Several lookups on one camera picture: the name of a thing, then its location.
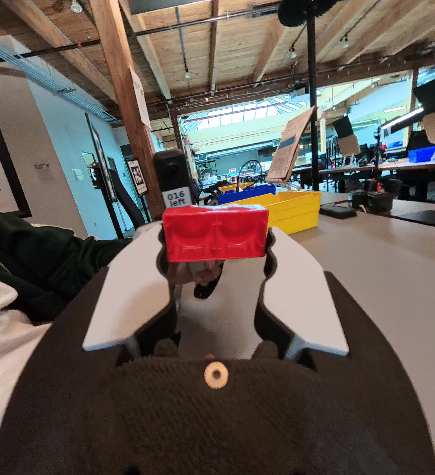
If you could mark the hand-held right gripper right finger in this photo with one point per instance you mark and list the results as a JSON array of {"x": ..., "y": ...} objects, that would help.
[{"x": 302, "y": 300}]

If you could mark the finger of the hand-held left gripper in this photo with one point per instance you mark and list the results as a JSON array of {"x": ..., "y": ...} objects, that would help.
[{"x": 145, "y": 228}]

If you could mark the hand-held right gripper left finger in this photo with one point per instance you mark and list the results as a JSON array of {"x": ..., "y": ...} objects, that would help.
[{"x": 128, "y": 293}]

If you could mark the red toy block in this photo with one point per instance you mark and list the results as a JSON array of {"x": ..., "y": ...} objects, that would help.
[{"x": 213, "y": 233}]

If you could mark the yellow storage bin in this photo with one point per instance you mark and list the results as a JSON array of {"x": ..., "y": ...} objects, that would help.
[{"x": 295, "y": 215}]

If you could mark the grey desk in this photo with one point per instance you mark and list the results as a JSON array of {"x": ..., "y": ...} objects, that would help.
[{"x": 388, "y": 278}]

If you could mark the black desk mat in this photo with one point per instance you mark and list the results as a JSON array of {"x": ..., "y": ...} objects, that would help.
[{"x": 428, "y": 219}]

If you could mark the wooden background desk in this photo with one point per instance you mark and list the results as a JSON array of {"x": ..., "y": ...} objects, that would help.
[{"x": 388, "y": 166}]

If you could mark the person's left hand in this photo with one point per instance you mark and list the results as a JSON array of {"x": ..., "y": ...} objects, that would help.
[{"x": 188, "y": 272}]

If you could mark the black framed marker sign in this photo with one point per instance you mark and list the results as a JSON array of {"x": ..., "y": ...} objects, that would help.
[{"x": 137, "y": 176}]

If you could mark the small yellow bin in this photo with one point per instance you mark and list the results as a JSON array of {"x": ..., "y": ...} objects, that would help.
[{"x": 236, "y": 186}]

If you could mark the blue storage bin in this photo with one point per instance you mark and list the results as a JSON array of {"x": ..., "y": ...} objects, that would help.
[
  {"x": 421, "y": 154},
  {"x": 247, "y": 195}
]

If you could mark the paper notice on beam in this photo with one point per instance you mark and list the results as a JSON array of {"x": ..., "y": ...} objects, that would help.
[{"x": 140, "y": 96}]

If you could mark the black flat case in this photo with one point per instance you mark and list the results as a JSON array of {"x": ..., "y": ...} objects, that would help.
[{"x": 338, "y": 211}]

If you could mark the white panel stand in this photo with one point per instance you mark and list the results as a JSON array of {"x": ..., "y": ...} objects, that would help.
[{"x": 286, "y": 184}]

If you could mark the large cardboard panel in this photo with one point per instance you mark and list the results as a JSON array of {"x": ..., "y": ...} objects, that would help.
[{"x": 291, "y": 148}]

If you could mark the black battery chargers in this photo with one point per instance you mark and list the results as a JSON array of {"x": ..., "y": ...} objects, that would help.
[{"x": 377, "y": 202}]

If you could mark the large black framed sign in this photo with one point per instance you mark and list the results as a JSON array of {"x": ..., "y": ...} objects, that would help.
[{"x": 8, "y": 163}]

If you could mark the black pole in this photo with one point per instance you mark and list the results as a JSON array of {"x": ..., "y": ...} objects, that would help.
[{"x": 312, "y": 111}]

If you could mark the black light bar lamp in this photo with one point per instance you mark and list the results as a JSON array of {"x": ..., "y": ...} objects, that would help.
[{"x": 403, "y": 118}]

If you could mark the black floor sign frame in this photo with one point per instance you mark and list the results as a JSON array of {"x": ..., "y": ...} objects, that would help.
[{"x": 102, "y": 159}]

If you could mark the wooden post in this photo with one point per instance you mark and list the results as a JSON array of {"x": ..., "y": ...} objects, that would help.
[{"x": 128, "y": 111}]

